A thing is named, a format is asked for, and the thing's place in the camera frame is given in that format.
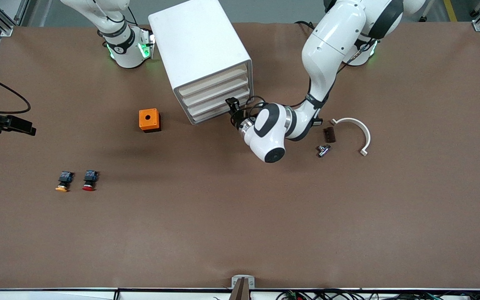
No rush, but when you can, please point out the red push button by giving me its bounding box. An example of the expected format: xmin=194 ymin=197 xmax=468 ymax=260
xmin=82 ymin=170 xmax=99 ymax=192

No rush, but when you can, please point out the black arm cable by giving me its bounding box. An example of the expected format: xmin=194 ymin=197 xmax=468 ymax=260
xmin=231 ymin=37 xmax=376 ymax=126
xmin=0 ymin=71 xmax=31 ymax=114

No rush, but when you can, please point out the white curved plastic bracket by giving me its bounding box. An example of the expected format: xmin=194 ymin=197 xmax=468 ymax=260
xmin=330 ymin=117 xmax=371 ymax=157

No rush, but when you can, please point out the yellow push button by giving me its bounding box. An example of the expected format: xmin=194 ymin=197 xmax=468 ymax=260
xmin=55 ymin=171 xmax=74 ymax=193

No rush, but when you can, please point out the white plastic bin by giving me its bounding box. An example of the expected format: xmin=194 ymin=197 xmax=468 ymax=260
xmin=191 ymin=97 xmax=252 ymax=123

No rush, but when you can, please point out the orange button enclosure box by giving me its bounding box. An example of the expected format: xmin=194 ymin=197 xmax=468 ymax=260
xmin=139 ymin=108 xmax=161 ymax=133

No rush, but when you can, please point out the black cable bundle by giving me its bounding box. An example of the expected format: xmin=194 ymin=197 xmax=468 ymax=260
xmin=275 ymin=289 xmax=480 ymax=300

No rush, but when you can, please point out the grey metal mount bracket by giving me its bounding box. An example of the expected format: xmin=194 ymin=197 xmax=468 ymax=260
xmin=231 ymin=275 xmax=255 ymax=290

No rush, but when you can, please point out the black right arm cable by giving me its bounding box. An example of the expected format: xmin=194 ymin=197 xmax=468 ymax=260
xmin=0 ymin=71 xmax=31 ymax=114

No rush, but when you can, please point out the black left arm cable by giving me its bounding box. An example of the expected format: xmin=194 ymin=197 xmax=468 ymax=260
xmin=231 ymin=37 xmax=376 ymax=126

